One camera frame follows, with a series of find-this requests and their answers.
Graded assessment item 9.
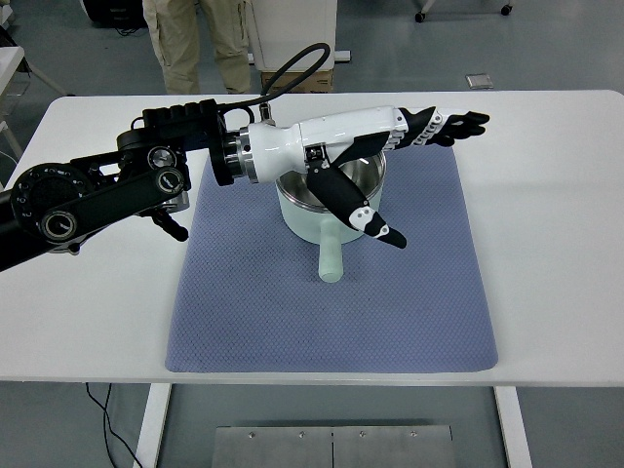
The blue textured mat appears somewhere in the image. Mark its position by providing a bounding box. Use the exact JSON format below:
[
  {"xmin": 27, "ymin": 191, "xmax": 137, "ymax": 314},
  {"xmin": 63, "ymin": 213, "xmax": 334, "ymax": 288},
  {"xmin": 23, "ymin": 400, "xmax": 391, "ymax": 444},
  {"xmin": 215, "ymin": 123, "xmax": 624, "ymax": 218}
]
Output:
[{"xmin": 164, "ymin": 143, "xmax": 500, "ymax": 374}]

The white pedestal stand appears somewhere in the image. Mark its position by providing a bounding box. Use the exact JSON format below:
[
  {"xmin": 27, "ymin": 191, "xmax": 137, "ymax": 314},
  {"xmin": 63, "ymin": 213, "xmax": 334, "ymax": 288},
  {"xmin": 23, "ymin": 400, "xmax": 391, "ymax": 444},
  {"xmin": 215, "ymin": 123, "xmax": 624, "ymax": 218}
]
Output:
[{"xmin": 238, "ymin": 0, "xmax": 352, "ymax": 72}]

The thin black cable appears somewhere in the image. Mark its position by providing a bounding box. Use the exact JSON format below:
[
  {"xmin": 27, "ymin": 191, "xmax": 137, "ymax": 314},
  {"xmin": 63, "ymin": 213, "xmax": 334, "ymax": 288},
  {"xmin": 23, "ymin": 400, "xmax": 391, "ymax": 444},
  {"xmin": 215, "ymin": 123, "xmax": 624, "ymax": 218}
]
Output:
[{"xmin": 85, "ymin": 382, "xmax": 145, "ymax": 468}]

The grey metal plate with screws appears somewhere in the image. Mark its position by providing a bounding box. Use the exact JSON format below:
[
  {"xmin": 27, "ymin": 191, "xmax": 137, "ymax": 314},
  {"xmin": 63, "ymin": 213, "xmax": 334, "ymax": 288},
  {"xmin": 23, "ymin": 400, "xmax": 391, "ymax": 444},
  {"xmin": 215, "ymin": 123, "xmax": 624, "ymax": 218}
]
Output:
[{"xmin": 212, "ymin": 424, "xmax": 455, "ymax": 468}]

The black equipment case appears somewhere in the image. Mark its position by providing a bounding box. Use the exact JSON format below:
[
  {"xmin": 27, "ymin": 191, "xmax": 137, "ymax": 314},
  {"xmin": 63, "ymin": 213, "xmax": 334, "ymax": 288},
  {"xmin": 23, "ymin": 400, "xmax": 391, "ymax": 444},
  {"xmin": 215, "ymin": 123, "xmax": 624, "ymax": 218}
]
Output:
[{"xmin": 85, "ymin": 0, "xmax": 146, "ymax": 26}]

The white table leg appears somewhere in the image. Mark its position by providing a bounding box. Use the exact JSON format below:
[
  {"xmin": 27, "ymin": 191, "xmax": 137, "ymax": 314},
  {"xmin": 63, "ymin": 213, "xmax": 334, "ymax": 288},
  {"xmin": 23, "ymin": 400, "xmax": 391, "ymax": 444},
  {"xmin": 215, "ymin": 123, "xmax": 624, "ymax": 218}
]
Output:
[
  {"xmin": 134, "ymin": 383, "xmax": 173, "ymax": 468},
  {"xmin": 492, "ymin": 387, "xmax": 533, "ymax": 468}
]

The glass lid with green knob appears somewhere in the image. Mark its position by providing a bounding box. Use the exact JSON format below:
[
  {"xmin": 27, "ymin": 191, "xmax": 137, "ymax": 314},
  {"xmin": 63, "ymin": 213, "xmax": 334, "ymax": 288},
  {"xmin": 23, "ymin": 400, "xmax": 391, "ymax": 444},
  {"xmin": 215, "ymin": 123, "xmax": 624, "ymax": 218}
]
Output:
[{"xmin": 277, "ymin": 151, "xmax": 386, "ymax": 209}]

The green pot with handle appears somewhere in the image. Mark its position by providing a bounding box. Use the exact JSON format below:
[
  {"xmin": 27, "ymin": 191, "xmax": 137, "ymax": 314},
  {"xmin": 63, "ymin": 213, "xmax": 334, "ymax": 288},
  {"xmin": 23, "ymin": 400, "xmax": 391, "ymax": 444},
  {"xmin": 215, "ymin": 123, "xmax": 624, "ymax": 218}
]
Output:
[{"xmin": 276, "ymin": 150, "xmax": 387, "ymax": 285}]

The brown cardboard box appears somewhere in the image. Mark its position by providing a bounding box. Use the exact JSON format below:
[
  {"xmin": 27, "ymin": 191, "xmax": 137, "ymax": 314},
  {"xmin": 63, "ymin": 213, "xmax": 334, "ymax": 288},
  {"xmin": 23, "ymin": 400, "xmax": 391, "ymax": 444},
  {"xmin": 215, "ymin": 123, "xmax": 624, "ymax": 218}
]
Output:
[{"xmin": 260, "ymin": 67, "xmax": 335, "ymax": 95}]

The person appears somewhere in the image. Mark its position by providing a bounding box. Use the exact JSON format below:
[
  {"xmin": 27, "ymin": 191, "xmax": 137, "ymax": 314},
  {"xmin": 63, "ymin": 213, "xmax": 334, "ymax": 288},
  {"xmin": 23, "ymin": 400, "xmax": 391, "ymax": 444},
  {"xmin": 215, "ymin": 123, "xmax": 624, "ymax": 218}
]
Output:
[{"xmin": 141, "ymin": 0, "xmax": 254, "ymax": 97}]

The white cart with castors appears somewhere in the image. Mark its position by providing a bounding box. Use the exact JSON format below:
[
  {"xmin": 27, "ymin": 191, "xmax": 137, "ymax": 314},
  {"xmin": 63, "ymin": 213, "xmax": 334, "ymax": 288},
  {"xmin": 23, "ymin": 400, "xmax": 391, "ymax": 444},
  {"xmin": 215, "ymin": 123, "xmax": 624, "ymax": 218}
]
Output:
[{"xmin": 413, "ymin": 0, "xmax": 517, "ymax": 23}]

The white side table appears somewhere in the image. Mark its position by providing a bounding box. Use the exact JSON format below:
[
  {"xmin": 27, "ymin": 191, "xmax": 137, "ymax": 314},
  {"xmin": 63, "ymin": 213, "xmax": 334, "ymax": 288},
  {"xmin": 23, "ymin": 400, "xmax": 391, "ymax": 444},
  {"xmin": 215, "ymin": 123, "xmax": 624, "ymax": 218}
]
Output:
[{"xmin": 0, "ymin": 28, "xmax": 68, "ymax": 162}]

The white and black hand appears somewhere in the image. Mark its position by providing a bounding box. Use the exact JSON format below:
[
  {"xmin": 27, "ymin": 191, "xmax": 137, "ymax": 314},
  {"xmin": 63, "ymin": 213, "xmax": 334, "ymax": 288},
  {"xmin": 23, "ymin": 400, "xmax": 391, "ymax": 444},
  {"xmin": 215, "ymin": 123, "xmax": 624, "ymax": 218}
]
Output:
[{"xmin": 247, "ymin": 105, "xmax": 490, "ymax": 250}]

